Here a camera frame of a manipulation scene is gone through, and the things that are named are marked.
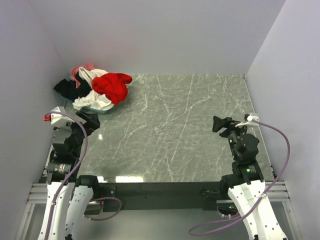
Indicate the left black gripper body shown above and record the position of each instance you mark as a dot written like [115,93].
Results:
[90,126]

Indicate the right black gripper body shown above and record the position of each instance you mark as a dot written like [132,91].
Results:
[232,130]

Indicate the red t shirt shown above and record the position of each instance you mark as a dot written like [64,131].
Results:
[113,86]

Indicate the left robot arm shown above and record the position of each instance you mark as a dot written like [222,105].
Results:
[67,193]

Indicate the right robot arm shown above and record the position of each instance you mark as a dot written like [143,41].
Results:
[246,186]

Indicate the white t shirt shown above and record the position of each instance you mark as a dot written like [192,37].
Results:
[93,100]

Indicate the black t shirt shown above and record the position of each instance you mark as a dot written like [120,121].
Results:
[68,90]

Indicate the teal laundry basket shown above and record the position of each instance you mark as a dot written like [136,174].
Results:
[68,77]

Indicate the black base crossbar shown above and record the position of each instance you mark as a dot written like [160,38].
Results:
[165,195]

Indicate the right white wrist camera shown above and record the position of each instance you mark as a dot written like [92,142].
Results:
[251,120]

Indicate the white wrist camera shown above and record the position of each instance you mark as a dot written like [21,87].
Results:
[56,119]
[251,120]

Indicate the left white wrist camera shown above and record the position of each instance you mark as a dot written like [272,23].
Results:
[56,119]

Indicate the aluminium frame rail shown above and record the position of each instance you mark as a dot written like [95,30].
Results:
[38,195]

